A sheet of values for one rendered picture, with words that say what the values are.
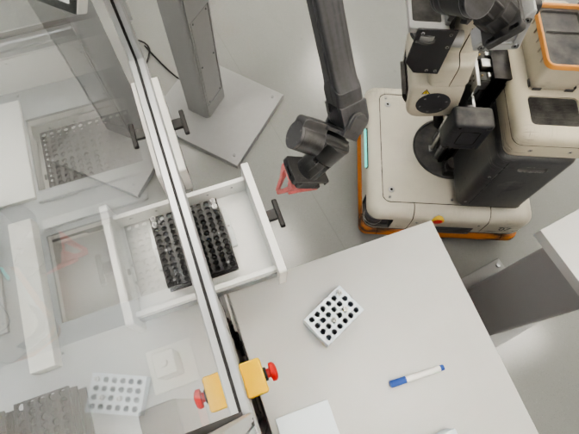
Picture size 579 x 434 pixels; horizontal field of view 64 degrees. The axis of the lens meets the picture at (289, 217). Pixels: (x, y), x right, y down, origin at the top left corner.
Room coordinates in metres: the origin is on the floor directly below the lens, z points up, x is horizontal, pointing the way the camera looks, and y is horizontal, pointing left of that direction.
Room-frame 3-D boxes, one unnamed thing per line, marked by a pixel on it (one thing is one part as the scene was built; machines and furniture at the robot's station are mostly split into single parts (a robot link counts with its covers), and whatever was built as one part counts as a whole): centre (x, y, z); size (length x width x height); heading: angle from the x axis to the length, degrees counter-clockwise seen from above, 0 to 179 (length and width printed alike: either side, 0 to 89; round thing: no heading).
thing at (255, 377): (0.04, 0.04, 0.88); 0.07 x 0.05 x 0.07; 24
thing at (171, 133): (0.62, 0.32, 0.87); 0.29 x 0.02 x 0.11; 24
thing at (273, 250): (0.39, 0.06, 0.87); 0.29 x 0.02 x 0.11; 24
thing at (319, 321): (0.20, -0.13, 0.78); 0.12 x 0.08 x 0.04; 138
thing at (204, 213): (0.31, 0.24, 0.87); 0.22 x 0.18 x 0.06; 114
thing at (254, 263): (0.31, 0.25, 0.86); 0.40 x 0.26 x 0.06; 114
